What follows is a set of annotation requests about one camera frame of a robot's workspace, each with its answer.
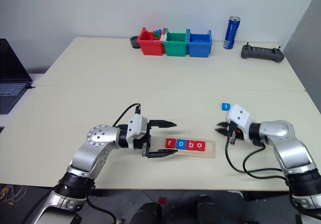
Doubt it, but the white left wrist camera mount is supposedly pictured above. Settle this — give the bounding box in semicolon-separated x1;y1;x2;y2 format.
126;115;148;151

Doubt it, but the dark grey round cup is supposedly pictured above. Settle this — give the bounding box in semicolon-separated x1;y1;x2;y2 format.
129;35;140;50

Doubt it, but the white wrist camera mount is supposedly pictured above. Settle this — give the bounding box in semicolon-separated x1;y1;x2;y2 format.
225;104;253;143
126;115;148;151

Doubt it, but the blue plastic bin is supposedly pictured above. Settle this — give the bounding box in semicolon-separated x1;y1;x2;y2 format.
187;29;213;58

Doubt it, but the grey handheld remote controller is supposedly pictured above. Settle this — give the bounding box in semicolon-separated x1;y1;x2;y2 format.
241;42;285;63

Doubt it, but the blue drink can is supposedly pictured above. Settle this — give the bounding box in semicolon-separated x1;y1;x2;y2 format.
223;16;241;50

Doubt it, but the wooden letter tray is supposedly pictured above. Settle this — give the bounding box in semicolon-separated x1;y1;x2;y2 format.
160;136;216;159

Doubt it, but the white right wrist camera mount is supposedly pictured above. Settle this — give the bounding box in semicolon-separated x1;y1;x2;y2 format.
225;104;253;143

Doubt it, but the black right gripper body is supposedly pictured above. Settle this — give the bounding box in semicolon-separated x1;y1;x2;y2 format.
225;121;243;144

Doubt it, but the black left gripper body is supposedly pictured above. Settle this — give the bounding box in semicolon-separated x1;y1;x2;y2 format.
132;120;152;158

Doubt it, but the red plastic bin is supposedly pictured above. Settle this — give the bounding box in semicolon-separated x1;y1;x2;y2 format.
136;27;166;56

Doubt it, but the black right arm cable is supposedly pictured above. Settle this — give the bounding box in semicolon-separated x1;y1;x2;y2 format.
224;136;289;182

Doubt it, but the dark open laptop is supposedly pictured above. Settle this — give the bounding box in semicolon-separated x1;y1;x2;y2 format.
0;38;34;115

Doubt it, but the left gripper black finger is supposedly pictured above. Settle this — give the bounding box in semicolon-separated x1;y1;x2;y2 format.
149;120;178;129
147;149;178;159

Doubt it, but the pile of blue bricks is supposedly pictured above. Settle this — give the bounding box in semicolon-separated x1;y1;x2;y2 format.
190;36;209;44

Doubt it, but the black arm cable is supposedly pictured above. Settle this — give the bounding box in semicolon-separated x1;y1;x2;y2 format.
224;136;289;182
85;102;142;224

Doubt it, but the tangle of thin floor wires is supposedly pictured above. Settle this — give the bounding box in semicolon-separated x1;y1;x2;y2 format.
0;183;28;206

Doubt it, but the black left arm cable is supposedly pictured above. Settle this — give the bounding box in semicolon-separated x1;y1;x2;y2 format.
85;102;142;224

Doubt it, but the dark rounded shape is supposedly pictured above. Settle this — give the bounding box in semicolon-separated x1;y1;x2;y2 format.
196;195;217;224
129;201;163;224

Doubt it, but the green plastic bin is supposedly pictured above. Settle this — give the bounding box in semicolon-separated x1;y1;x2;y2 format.
162;28;189;57

